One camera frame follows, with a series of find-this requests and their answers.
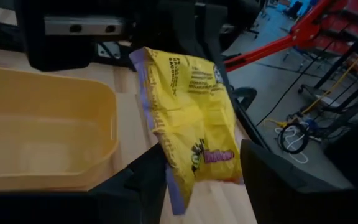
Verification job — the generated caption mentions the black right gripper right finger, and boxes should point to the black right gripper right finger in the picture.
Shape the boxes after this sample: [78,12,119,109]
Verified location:
[239,139,314,224]

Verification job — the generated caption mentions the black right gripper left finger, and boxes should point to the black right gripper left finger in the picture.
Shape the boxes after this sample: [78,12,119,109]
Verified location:
[88,142,168,224]

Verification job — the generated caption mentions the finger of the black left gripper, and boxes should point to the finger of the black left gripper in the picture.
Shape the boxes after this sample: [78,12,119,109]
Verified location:
[201,4,234,91]
[131,2,205,60]

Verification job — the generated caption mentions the yellow sour candy bag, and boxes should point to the yellow sour candy bag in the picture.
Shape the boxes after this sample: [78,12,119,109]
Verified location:
[129,46,245,216]

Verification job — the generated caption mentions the red desk lamp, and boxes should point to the red desk lamp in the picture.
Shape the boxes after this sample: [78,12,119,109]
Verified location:
[224,0,335,73]

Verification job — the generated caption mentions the yellow plastic bin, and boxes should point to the yellow plastic bin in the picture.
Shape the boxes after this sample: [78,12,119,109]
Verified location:
[0,64,119,192]

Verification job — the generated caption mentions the red bin rack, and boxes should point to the red bin rack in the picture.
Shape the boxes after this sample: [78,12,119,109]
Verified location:
[315,0,358,78]

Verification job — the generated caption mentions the white coiled cable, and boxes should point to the white coiled cable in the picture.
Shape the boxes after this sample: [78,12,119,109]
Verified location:
[273,126,310,164]

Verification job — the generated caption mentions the black coiled cable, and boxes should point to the black coiled cable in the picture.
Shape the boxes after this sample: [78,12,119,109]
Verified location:
[277,123,312,155]

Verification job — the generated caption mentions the black thick hose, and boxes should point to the black thick hose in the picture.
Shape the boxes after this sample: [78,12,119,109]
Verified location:
[231,86,258,111]

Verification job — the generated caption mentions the yellow extension cord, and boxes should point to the yellow extension cord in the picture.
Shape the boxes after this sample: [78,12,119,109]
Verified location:
[262,39,358,128]

